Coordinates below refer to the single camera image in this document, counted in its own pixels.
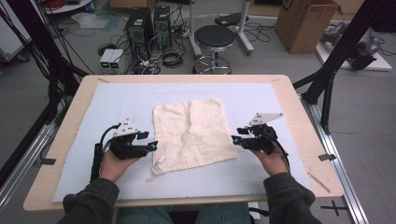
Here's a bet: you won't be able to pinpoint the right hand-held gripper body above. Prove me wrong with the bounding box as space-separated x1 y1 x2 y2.
241 112 284 156

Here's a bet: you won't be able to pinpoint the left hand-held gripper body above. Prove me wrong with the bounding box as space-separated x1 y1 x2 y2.
108 118 150 161

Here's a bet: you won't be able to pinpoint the cream printed cloth towel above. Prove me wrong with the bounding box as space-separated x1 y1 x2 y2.
146 98 239 183

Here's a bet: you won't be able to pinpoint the person's left hand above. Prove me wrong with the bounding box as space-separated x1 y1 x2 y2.
98 149 139 183

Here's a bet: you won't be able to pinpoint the person's right hand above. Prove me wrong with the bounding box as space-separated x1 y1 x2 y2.
250 146 290 176

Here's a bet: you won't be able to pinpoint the white table mat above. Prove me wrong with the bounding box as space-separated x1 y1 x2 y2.
51 82 312 203

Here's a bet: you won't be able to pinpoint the person's left leg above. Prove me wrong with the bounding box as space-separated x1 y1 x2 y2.
116 205 176 224

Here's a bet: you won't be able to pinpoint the person's leg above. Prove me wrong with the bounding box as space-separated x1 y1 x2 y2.
197 203 251 224
116 205 176 224

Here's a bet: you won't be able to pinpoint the thin wooden stick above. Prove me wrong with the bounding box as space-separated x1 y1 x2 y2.
307 172 332 194

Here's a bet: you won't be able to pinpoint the person's right leg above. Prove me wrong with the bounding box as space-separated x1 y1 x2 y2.
197 203 251 224

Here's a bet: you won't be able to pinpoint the white power supply unit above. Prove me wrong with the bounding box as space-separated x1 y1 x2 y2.
109 49 124 70
99 49 116 69

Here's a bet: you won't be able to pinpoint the white metal stand legs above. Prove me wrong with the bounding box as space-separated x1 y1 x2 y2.
186 0 255 57

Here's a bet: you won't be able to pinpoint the black round stool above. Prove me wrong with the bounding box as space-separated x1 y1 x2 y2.
192 24 236 75

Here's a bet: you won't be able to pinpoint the black tape cross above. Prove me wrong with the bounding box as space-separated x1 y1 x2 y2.
320 200 348 217

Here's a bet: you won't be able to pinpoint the large black computer tower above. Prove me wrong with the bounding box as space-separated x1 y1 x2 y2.
125 7 154 60

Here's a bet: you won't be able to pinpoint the slim black computer tower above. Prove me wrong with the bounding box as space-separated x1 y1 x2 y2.
152 5 173 49

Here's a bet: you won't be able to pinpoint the brown cardboard box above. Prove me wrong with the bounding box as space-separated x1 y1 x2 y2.
274 0 343 55

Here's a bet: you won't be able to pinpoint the clear plastic sheet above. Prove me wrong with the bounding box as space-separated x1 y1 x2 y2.
71 12 110 30

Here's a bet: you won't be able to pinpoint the white board with grey device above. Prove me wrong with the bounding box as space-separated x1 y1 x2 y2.
315 21 393 72

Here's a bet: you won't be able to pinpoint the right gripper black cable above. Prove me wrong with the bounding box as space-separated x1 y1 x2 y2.
274 138 291 172

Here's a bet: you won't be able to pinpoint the coiled black cables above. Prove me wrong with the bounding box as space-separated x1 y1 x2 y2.
162 49 185 69

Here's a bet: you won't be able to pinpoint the aluminium rail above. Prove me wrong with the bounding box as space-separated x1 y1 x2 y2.
300 94 370 224
0 124 57 213

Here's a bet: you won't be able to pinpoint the black metal frame strut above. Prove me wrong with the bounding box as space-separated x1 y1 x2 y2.
292 0 396 135

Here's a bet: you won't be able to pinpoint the black frame post with cables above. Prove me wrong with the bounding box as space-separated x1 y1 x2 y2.
0 0 90 125

